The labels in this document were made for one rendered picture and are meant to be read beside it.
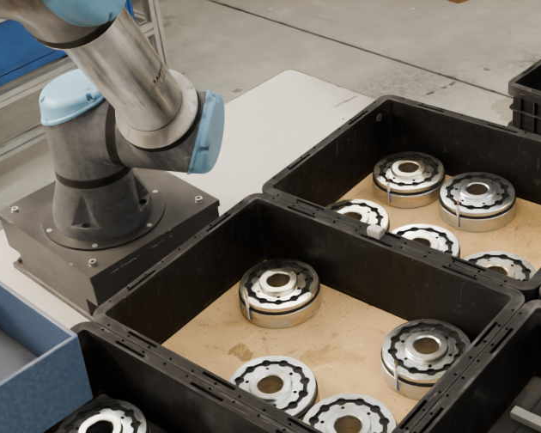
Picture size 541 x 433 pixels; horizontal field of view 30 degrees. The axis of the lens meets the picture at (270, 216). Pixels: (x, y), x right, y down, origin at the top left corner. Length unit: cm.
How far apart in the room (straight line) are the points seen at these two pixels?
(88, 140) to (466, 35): 257
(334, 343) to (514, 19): 283
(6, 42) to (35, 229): 164
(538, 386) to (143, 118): 58
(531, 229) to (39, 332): 74
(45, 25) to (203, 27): 304
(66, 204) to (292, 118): 59
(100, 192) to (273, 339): 39
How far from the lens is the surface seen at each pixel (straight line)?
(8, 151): 324
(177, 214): 153
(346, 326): 124
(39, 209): 160
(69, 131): 142
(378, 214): 137
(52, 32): 107
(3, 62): 316
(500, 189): 141
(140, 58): 119
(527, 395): 116
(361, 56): 371
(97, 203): 147
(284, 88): 204
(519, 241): 136
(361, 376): 117
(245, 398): 102
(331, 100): 198
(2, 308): 93
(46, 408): 84
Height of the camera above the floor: 165
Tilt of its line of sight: 35 degrees down
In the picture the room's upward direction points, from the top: 8 degrees counter-clockwise
